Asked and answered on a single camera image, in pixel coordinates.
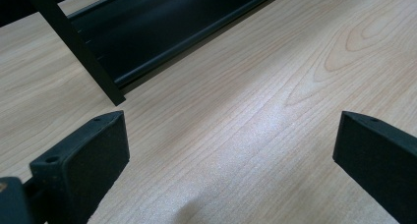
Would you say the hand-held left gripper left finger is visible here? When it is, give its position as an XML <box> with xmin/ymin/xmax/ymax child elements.
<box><xmin>29</xmin><ymin>110</ymin><xmax>131</xmax><ymax>224</ymax></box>

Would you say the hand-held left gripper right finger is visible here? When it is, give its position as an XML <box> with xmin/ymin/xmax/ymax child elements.
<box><xmin>331</xmin><ymin>110</ymin><xmax>417</xmax><ymax>224</ymax></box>

